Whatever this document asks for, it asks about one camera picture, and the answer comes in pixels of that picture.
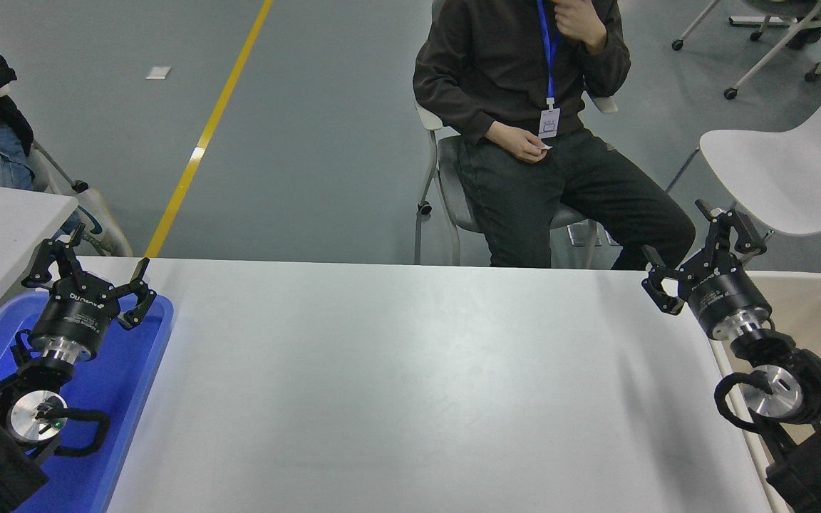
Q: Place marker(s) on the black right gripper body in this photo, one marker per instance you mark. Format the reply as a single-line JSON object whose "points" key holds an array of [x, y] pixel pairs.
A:
{"points": [[724, 296]]}

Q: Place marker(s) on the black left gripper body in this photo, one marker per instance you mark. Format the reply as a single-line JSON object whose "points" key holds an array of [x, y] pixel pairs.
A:
{"points": [[72, 313]]}

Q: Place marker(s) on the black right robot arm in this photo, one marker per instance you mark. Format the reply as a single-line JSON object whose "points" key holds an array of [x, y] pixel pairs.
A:
{"points": [[802, 413]]}

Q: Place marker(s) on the person's right hand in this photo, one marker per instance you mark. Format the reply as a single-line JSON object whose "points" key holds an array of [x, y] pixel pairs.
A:
{"points": [[521, 142]]}

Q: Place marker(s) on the person's left hand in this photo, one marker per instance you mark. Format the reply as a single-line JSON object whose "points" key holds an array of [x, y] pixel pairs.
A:
{"points": [[581, 21]]}

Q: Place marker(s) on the white shell chair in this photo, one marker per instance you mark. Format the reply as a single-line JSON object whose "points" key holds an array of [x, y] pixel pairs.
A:
{"points": [[795, 164]]}

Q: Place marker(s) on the metal floor plate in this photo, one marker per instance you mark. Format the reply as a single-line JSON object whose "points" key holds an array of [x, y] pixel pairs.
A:
{"points": [[581, 234]]}

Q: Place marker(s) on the blue plastic tray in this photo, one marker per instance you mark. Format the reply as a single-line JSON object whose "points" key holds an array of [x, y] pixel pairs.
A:
{"points": [[122, 399]]}

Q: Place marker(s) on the white base bar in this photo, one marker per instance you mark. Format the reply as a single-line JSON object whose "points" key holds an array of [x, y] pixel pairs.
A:
{"points": [[745, 21]]}

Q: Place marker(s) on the grey chair with white armrests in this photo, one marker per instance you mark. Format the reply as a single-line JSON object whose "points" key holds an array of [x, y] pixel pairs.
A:
{"points": [[453, 185]]}

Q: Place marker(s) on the white rolling chair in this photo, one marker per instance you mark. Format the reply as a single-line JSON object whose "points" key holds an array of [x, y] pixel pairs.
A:
{"points": [[781, 6]]}

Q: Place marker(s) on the yellow floor tape line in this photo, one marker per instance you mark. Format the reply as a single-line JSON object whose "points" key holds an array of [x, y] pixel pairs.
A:
{"points": [[236, 71]]}

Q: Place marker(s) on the grey metal chair frame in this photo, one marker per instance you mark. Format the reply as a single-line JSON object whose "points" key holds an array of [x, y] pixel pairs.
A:
{"points": [[54, 167]]}

